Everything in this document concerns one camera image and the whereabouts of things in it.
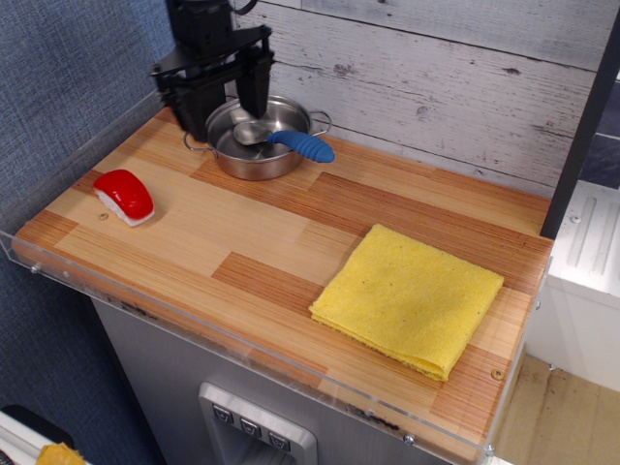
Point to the grey metal cabinet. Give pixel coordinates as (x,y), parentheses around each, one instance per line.
(166,371)

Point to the stainless steel pot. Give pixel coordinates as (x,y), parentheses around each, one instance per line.
(264,148)

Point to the clear acrylic edge guard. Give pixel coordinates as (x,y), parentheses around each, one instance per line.
(281,344)

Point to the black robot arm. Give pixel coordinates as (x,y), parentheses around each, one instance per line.
(208,53)

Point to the black right vertical post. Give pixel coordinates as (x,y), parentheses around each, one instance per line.
(587,127)

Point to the white ribbed cabinet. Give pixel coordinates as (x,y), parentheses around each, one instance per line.
(575,323)

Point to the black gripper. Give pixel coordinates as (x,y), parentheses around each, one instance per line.
(193,81)

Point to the blue handled metal scoop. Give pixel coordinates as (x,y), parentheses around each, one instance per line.
(308,146)

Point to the red toy sushi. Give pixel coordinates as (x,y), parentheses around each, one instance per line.
(126,196)

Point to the black vertical post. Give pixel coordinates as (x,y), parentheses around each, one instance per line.
(180,22)
(587,127)

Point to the yellow folded towel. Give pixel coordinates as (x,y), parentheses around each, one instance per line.
(408,300)

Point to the black left vertical post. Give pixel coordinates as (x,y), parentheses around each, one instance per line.
(180,22)

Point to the silver button panel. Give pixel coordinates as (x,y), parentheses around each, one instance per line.
(241,432)

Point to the yellow object bottom corner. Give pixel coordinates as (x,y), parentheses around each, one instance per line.
(59,454)

